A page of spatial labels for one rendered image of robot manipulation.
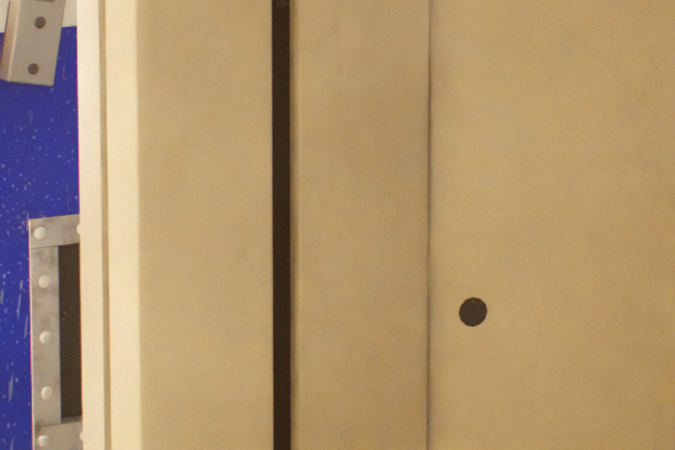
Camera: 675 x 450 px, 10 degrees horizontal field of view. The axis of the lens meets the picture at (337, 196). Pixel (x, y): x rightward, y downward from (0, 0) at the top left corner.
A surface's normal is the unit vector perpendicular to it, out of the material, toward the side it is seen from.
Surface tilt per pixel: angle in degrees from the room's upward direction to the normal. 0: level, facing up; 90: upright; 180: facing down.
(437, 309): 90
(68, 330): 90
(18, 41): 90
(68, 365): 90
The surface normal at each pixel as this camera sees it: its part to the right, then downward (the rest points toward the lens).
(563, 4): 0.31, 0.21
